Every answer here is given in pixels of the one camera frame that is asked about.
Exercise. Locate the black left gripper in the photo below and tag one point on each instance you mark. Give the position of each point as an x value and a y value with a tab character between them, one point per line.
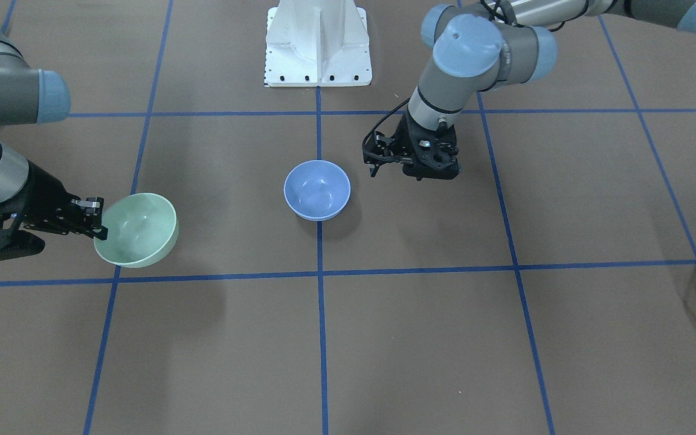
404	137

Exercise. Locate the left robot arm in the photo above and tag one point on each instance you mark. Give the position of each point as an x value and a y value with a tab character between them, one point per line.
483	47

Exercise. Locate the green bowl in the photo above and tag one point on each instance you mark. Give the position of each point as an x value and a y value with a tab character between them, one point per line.
142	230

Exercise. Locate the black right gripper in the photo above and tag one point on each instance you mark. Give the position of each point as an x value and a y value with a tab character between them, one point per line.
41	196

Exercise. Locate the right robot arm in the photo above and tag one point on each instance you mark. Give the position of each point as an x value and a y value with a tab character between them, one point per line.
30	95

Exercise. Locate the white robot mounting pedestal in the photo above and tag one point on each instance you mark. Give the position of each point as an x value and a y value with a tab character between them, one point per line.
317	43

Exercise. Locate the blue bowl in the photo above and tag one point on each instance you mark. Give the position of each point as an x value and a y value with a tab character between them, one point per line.
317	190

